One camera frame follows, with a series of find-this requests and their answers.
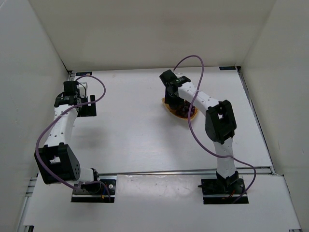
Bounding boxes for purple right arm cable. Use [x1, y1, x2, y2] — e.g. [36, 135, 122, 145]
[173, 55, 257, 203]

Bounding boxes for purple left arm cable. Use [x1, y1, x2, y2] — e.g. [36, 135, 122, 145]
[35, 75, 112, 203]

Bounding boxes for blue label sticker right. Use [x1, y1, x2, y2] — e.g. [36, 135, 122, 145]
[219, 66, 236, 71]

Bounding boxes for orange woven fruit basket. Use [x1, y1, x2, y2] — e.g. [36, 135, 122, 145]
[161, 98, 198, 120]

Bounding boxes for front aluminium frame rail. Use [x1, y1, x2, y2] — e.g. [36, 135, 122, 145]
[99, 167, 274, 176]

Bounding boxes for blue label sticker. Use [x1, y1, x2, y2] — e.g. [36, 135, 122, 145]
[75, 72, 92, 76]
[219, 66, 236, 71]

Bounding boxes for dark red fake grapes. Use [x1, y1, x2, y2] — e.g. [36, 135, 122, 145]
[175, 101, 197, 118]

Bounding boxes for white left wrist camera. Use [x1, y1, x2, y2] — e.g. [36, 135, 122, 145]
[78, 82, 87, 98]

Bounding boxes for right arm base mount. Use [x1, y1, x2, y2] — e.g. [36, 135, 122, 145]
[198, 171, 249, 205]

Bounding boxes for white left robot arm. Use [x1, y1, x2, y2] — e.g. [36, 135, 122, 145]
[35, 81, 98, 184]

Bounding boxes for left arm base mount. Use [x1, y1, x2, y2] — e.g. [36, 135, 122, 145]
[71, 175, 117, 203]

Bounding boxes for left aluminium frame rail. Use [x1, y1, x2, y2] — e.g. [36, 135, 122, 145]
[18, 71, 74, 232]

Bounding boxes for right aluminium frame rail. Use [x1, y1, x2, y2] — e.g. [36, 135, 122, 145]
[236, 66, 277, 175]

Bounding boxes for aluminium frame rail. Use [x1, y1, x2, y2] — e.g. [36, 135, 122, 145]
[236, 66, 277, 175]
[99, 167, 274, 176]
[18, 71, 74, 232]

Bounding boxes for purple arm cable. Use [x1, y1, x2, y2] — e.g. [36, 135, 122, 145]
[35, 75, 112, 203]
[173, 55, 257, 203]

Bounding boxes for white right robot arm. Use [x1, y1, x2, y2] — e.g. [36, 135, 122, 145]
[159, 70, 239, 187]

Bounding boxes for blue label sticker left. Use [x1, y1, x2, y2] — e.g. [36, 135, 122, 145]
[75, 72, 92, 76]

